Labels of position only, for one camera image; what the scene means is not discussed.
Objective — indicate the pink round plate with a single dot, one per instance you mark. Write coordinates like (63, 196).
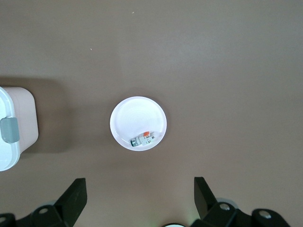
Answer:
(137, 116)

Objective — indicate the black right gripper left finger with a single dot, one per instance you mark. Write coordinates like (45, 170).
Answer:
(68, 203)

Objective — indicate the white lidded box grey latches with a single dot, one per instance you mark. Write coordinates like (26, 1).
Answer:
(23, 123)

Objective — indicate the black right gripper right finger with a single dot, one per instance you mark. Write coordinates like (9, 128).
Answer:
(209, 208)

